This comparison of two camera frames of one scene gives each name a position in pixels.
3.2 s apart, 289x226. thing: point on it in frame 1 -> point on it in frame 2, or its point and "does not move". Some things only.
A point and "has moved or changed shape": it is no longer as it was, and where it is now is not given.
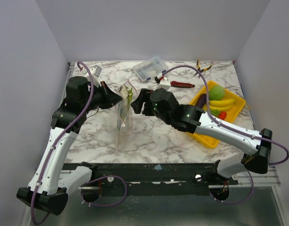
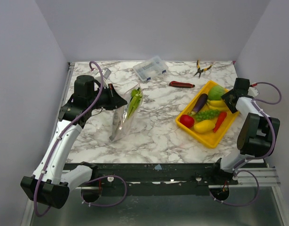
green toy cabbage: x=216 y=92 does not move
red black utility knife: x=180 y=84 does not move
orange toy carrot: x=222 y=115 does not move
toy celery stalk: x=124 y=110 has moved or changed shape
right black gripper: x=146 y=103 -> x=230 y=100
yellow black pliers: x=199 y=69 does not move
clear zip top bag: x=125 y=132 has moved or changed shape
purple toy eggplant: x=201 y=101 does not move
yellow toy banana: x=221 y=105 does not move
